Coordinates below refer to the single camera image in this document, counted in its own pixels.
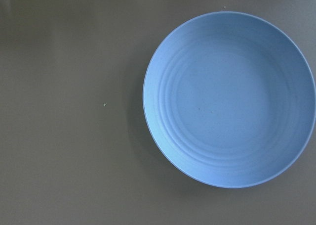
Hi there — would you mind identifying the blue round plate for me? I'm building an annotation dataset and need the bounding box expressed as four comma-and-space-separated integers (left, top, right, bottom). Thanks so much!
142, 11, 316, 188

